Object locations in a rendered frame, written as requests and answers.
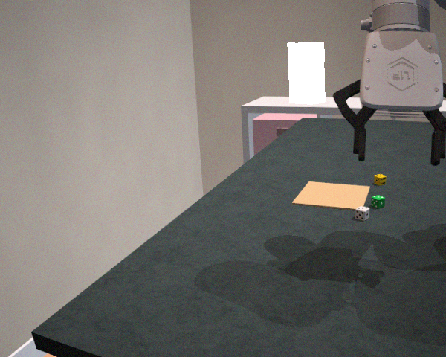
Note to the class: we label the green die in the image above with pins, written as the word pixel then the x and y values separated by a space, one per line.
pixel 378 201

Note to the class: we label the white die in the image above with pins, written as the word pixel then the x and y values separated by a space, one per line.
pixel 362 213

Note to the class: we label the yellow die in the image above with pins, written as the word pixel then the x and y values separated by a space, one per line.
pixel 379 179

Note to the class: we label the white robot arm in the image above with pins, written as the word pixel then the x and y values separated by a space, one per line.
pixel 389 12

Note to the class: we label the tan mat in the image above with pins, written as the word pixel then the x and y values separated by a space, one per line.
pixel 337 196

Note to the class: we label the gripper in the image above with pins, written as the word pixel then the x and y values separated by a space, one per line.
pixel 398 71

